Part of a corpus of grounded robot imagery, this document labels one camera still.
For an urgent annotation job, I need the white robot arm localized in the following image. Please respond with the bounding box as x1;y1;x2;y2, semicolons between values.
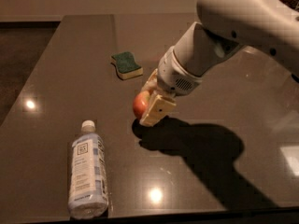
138;0;299;127

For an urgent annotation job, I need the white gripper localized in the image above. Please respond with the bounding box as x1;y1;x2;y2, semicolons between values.
139;47;201;127

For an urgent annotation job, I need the green yellow sponge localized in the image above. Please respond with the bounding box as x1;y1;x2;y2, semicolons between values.
111;51;143;80

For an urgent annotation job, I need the red apple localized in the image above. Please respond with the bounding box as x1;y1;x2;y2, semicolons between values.
133;91;150;119

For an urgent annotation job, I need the blue plastic water bottle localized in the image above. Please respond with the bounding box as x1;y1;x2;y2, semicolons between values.
68;120;108;219

